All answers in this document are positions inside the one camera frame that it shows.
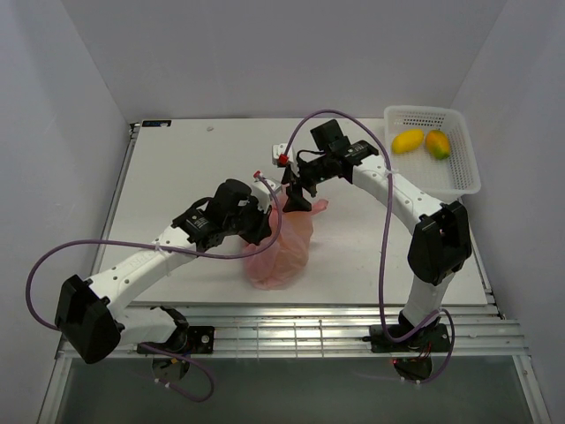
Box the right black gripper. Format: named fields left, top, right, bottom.
left=281, top=155, right=332, bottom=214

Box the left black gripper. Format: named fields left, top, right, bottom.
left=224, top=197, right=272, bottom=246

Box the pink plastic bag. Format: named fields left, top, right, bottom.
left=244, top=199, right=328, bottom=290

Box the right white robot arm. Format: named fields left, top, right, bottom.
left=272, top=119, right=471, bottom=351

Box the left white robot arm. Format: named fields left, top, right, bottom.
left=55, top=178, right=280, bottom=364

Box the yellow green fake mango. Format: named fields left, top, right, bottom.
left=426, top=130, right=450, bottom=160

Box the white plastic basket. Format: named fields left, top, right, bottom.
left=384, top=105, right=481, bottom=202

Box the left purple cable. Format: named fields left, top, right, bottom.
left=26, top=174, right=283, bottom=402

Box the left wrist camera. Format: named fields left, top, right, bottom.
left=251, top=170, right=282, bottom=213

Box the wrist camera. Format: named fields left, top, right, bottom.
left=251, top=170, right=282, bottom=213
left=271, top=143, right=294, bottom=168

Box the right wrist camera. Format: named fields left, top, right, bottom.
left=271, top=143, right=294, bottom=168

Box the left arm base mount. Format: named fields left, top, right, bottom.
left=136, top=307, right=216, bottom=385

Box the aluminium frame rail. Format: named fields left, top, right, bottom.
left=41, top=303, right=550, bottom=423

